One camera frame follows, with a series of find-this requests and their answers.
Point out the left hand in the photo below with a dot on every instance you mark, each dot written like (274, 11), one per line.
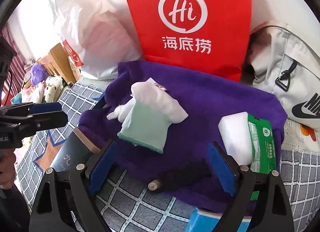
(7, 168)

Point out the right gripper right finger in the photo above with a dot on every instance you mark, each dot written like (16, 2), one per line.
(225, 168)

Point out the red Haidilao paper bag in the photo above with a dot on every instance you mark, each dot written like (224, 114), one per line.
(210, 36)

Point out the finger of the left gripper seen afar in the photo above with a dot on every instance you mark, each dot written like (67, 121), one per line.
(48, 116)

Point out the blue tissue pack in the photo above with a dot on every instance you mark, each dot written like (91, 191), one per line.
(202, 220)

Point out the dark green book box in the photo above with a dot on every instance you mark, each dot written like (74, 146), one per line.
(76, 149)

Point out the white Miniso plastic bag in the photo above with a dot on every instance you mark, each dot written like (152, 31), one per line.
(92, 36)

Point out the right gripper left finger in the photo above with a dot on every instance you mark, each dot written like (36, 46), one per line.
(99, 166)

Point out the white mint-cuffed sock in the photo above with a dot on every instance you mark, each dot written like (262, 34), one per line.
(147, 122)

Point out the knotted white sock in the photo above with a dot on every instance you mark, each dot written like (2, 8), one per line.
(121, 111)

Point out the grey Nike waist bag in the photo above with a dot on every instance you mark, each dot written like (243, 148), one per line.
(282, 61)

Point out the green wipes packet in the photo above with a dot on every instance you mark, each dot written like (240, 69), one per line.
(264, 152)

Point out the wooden board stand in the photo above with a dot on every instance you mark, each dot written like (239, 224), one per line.
(56, 63)

